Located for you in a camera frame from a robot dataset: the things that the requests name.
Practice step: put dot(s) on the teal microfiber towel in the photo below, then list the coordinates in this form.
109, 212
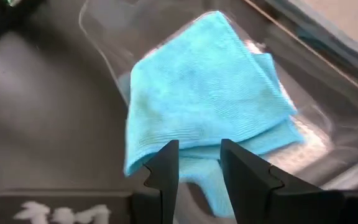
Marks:
204, 87

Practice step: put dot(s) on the clear plastic bin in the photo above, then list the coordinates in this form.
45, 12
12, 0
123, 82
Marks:
328, 93

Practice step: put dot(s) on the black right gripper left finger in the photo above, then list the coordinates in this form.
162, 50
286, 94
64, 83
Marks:
166, 174

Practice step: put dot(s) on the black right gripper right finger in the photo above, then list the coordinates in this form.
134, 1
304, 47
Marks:
244, 174

